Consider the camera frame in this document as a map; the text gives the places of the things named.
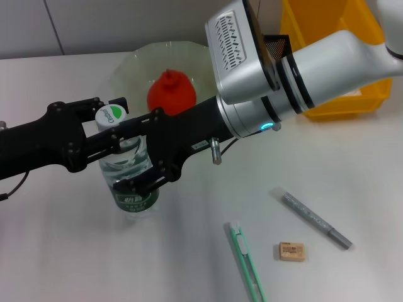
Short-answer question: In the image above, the grey right gripper cable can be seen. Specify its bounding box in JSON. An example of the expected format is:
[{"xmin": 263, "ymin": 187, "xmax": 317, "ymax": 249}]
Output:
[{"xmin": 210, "ymin": 137, "xmax": 237, "ymax": 165}]

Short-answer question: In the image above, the black mesh pen holder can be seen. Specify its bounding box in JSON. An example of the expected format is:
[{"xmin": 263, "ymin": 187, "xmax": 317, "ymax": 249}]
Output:
[{"xmin": 263, "ymin": 33, "xmax": 291, "ymax": 60}]

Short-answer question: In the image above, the green glass fruit bowl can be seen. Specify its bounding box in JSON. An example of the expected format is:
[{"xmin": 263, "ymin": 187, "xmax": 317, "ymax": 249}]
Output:
[{"xmin": 110, "ymin": 41, "xmax": 220, "ymax": 126}]

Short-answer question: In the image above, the yellow plastic bin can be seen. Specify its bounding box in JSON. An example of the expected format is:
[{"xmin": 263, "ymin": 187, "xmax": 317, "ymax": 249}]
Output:
[{"xmin": 280, "ymin": 0, "xmax": 394, "ymax": 122}]

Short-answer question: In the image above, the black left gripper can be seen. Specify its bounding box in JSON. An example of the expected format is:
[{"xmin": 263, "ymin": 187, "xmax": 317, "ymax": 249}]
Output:
[{"xmin": 0, "ymin": 96, "xmax": 130, "ymax": 181}]

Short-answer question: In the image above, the red-orange fruit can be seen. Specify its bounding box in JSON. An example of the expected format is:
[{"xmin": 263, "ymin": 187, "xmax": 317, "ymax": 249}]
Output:
[{"xmin": 147, "ymin": 68, "xmax": 198, "ymax": 117}]

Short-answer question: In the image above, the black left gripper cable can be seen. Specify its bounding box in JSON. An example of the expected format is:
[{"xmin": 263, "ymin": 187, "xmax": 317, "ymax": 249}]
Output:
[{"xmin": 0, "ymin": 121, "xmax": 31, "ymax": 202}]

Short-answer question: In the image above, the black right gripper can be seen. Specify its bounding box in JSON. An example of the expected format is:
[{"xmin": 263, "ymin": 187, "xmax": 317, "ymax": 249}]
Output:
[{"xmin": 113, "ymin": 94, "xmax": 236, "ymax": 193}]

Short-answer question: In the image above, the grey marker pen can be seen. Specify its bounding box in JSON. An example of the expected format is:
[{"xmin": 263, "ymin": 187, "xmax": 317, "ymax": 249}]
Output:
[{"xmin": 280, "ymin": 191, "xmax": 353, "ymax": 251}]

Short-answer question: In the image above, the small beige eraser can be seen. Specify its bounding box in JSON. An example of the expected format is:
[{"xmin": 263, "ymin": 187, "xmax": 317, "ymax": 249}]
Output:
[{"xmin": 278, "ymin": 241, "xmax": 305, "ymax": 261}]

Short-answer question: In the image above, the clear green-label water bottle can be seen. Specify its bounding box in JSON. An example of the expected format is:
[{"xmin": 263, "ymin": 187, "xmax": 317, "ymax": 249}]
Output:
[{"xmin": 95, "ymin": 105, "xmax": 161, "ymax": 221}]

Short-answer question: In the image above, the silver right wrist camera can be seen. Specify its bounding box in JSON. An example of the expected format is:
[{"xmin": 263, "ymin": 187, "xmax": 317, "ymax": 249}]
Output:
[{"xmin": 204, "ymin": 0, "xmax": 281, "ymax": 104}]

